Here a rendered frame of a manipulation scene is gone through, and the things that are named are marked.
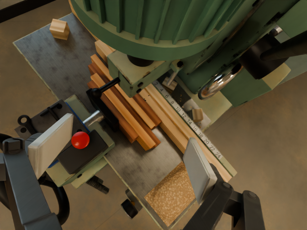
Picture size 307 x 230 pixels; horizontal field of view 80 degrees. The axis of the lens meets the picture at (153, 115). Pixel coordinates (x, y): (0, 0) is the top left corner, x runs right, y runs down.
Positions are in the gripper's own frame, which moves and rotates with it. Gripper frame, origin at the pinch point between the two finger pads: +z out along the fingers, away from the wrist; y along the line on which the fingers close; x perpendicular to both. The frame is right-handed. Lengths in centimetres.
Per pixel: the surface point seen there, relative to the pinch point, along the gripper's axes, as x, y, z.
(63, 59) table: 2.0, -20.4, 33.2
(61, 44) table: 5.4, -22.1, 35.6
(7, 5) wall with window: 15, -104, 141
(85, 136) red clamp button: -6.9, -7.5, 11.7
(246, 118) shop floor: -27, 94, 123
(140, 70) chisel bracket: 5.7, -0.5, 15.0
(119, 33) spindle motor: 10.2, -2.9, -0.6
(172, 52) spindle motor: 9.8, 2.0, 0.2
